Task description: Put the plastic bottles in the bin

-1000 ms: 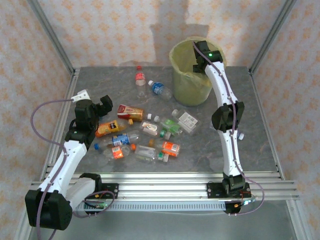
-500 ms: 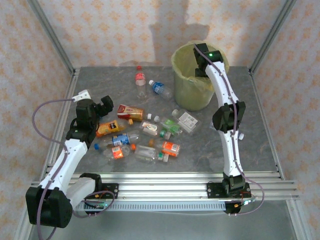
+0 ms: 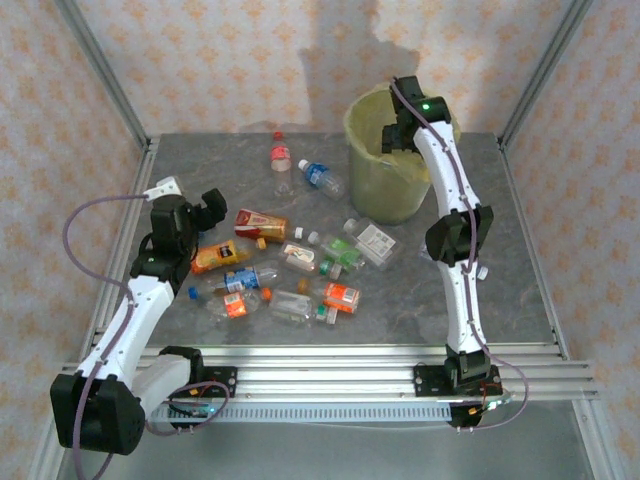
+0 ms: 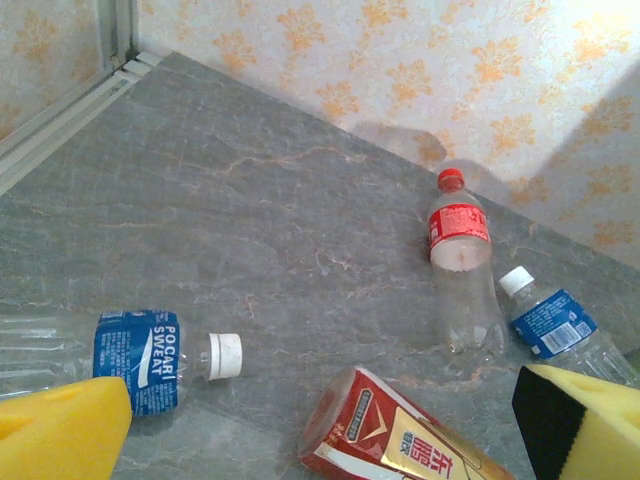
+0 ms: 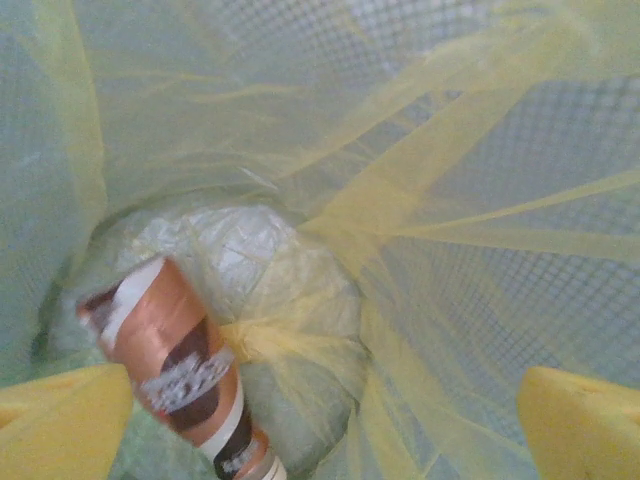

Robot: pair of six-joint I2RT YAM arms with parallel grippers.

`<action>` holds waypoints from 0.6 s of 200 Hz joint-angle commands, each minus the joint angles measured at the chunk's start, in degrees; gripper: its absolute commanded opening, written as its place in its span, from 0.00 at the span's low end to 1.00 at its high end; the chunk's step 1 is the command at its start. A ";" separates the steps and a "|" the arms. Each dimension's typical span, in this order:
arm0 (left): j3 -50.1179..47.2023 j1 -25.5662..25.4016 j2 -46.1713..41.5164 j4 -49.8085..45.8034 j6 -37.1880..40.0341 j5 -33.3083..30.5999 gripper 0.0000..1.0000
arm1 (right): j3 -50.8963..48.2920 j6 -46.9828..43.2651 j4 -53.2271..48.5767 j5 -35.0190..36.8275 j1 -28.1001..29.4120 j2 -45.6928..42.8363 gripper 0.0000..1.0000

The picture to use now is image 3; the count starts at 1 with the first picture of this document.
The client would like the aluminium frame post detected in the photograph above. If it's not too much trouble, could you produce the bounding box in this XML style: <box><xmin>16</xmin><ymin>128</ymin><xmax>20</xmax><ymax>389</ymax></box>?
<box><xmin>497</xmin><ymin>0</ymin><xmax>596</xmax><ymax>151</ymax></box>
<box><xmin>52</xmin><ymin>0</ymin><xmax>154</xmax><ymax>151</ymax></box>

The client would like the red gold tea bottle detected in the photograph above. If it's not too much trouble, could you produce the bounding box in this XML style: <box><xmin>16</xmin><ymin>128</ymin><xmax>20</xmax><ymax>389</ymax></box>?
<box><xmin>233</xmin><ymin>208</ymin><xmax>292</xmax><ymax>245</ymax></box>

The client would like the small circuit board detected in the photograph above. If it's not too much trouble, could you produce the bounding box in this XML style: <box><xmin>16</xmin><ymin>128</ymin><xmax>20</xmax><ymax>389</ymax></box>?
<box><xmin>169</xmin><ymin>402</ymin><xmax>219</xmax><ymax>420</ymax></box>
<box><xmin>469</xmin><ymin>394</ymin><xmax>516</xmax><ymax>416</ymax></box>

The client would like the slotted grey cable duct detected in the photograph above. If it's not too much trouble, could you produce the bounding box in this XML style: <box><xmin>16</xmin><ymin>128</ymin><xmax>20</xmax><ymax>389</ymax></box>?
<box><xmin>149</xmin><ymin>402</ymin><xmax>454</xmax><ymax>425</ymax></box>

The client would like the mesh waste bin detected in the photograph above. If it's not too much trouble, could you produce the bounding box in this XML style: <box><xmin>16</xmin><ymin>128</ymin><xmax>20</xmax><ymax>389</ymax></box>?
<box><xmin>347</xmin><ymin>144</ymin><xmax>434</xmax><ymax>226</ymax></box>

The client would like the blue label bottle blue cap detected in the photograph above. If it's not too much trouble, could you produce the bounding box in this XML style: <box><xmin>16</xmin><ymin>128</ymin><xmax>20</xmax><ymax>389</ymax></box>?
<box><xmin>187</xmin><ymin>263</ymin><xmax>281</xmax><ymax>301</ymax></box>

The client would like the red label cola bottle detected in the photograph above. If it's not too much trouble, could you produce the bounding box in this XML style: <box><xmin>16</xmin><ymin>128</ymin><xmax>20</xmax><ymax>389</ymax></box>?
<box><xmin>269</xmin><ymin>131</ymin><xmax>295</xmax><ymax>198</ymax></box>

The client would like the green label clear bottle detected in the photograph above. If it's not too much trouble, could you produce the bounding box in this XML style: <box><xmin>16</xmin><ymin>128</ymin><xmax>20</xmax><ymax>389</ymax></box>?
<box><xmin>307</xmin><ymin>231</ymin><xmax>367</xmax><ymax>274</ymax></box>

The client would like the purple cable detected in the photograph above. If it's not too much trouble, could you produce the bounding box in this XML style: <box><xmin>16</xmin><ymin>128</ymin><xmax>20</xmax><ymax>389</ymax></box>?
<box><xmin>389</xmin><ymin>79</ymin><xmax>530</xmax><ymax>434</ymax></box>
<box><xmin>62</xmin><ymin>193</ymin><xmax>232</xmax><ymax>480</ymax></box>

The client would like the clear bottle green band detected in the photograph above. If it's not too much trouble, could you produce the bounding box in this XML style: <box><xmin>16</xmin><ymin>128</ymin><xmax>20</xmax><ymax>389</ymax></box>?
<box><xmin>268</xmin><ymin>288</ymin><xmax>341</xmax><ymax>329</ymax></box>

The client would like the square clear bottle white label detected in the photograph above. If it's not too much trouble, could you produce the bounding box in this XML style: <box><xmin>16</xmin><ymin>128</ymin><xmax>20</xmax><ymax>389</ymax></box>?
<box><xmin>342</xmin><ymin>216</ymin><xmax>404</xmax><ymax>272</ymax></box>

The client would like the orange label bottle brown cap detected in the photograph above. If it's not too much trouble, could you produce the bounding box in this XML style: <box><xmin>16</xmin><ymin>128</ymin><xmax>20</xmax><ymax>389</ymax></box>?
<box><xmin>297</xmin><ymin>278</ymin><xmax>362</xmax><ymax>316</ymax></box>

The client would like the blue label water bottle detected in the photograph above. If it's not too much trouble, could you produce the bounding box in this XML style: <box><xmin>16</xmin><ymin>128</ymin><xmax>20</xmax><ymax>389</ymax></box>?
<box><xmin>297</xmin><ymin>158</ymin><xmax>347</xmax><ymax>202</ymax></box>

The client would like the clear bottle white cap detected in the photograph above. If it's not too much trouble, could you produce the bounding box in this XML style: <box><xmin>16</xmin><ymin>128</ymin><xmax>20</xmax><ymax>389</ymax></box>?
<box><xmin>417</xmin><ymin>238</ymin><xmax>490</xmax><ymax>281</ymax></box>

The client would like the yellow-lined trash bin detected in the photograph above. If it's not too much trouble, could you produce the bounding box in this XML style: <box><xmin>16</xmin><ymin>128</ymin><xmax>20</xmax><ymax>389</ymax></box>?
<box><xmin>342</xmin><ymin>84</ymin><xmax>460</xmax><ymax>184</ymax></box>

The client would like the clear bottle swirl label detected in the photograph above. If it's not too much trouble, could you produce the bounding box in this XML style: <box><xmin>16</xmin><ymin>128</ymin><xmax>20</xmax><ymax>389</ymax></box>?
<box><xmin>277</xmin><ymin>241</ymin><xmax>320</xmax><ymax>275</ymax></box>

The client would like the aluminium base rail beam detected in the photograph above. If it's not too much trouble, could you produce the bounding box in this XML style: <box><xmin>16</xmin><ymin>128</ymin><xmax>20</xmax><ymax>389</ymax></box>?
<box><xmin>92</xmin><ymin>342</ymin><xmax>600</xmax><ymax>401</ymax></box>

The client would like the aluminium table side rail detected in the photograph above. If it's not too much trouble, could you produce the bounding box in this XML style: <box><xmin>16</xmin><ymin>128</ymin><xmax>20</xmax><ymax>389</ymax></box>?
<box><xmin>29</xmin><ymin>137</ymin><xmax>161</xmax><ymax>480</ymax></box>
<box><xmin>498</xmin><ymin>139</ymin><xmax>629</xmax><ymax>480</ymax></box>

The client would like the small green label bottle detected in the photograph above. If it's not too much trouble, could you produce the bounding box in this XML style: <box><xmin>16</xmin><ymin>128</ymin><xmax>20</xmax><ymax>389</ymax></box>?
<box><xmin>317</xmin><ymin>257</ymin><xmax>344</xmax><ymax>281</ymax></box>

